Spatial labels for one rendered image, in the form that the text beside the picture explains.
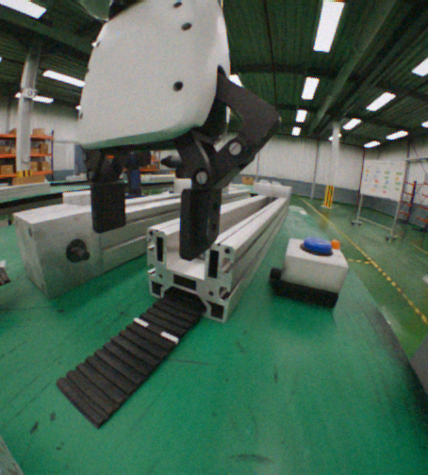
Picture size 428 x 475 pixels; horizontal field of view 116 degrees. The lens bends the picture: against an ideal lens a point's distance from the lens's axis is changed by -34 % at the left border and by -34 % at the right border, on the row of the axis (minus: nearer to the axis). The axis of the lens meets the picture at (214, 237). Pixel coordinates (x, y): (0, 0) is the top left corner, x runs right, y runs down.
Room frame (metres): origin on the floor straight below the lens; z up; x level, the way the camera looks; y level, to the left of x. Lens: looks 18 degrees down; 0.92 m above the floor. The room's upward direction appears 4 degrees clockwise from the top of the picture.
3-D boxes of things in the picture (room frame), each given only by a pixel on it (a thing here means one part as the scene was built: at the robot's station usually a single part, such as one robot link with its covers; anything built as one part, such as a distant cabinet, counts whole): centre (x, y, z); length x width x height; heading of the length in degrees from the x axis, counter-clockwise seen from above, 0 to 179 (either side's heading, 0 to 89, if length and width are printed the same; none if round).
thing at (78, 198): (0.43, 0.32, 0.83); 0.11 x 0.10 x 0.10; 45
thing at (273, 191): (0.78, -0.23, 0.87); 0.16 x 0.11 x 0.07; 157
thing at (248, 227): (0.55, -0.13, 0.82); 0.80 x 0.10 x 0.09; 157
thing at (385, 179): (4.39, -4.25, 0.97); 1.51 x 0.50 x 1.95; 3
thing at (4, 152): (6.43, 8.47, 1.55); 2.83 x 0.98 x 3.10; 163
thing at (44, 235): (0.21, 0.21, 0.83); 0.12 x 0.09 x 0.10; 67
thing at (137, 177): (0.66, 0.31, 0.89); 0.20 x 0.08 x 0.22; 55
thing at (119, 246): (0.62, 0.04, 0.82); 0.80 x 0.10 x 0.09; 157
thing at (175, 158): (0.85, 0.18, 0.89); 0.20 x 0.08 x 0.22; 72
